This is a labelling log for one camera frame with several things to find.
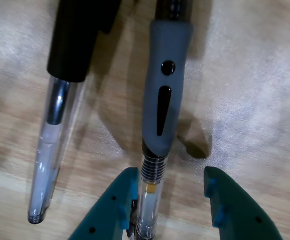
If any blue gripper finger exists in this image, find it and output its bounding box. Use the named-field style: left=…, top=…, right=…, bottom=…
left=68, top=166, right=139, bottom=240
left=203, top=166, right=284, bottom=240

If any grey grip clear pen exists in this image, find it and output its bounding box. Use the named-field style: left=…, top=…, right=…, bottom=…
left=127, top=0, right=194, bottom=240

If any black capped clear pen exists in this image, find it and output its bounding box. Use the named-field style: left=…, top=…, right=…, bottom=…
left=27, top=0, right=122, bottom=225

